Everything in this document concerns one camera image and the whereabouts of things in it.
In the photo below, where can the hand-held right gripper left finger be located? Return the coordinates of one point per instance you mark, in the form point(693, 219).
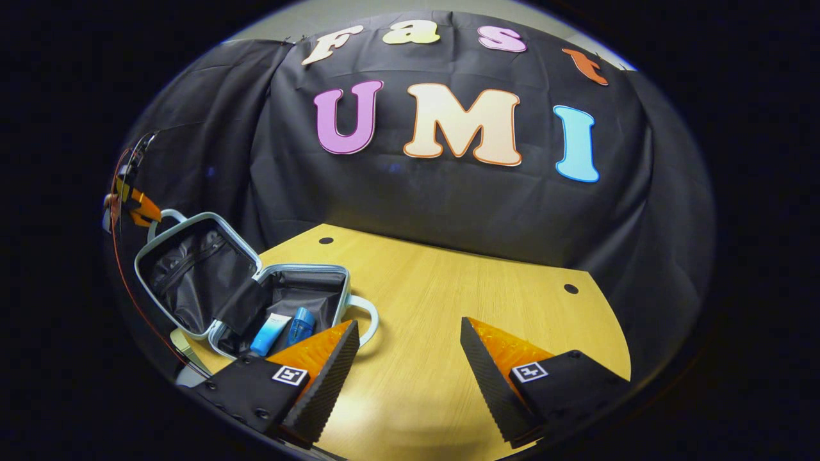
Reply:
point(330, 384)

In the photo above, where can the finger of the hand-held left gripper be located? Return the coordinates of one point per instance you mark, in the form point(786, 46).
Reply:
point(144, 208)

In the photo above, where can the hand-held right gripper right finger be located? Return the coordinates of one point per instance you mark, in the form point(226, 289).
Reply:
point(490, 387)

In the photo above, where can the blue green skincare tube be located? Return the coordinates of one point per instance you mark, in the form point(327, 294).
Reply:
point(300, 326)

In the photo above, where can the white blue skincare tube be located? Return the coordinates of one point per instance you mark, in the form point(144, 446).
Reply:
point(268, 336)

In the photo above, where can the light blue suitcase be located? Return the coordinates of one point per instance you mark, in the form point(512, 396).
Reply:
point(192, 282)

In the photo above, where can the pale green flat pad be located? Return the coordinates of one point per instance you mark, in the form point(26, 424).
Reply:
point(182, 349)

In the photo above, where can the black backdrop cloth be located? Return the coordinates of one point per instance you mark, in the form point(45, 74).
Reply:
point(448, 205)

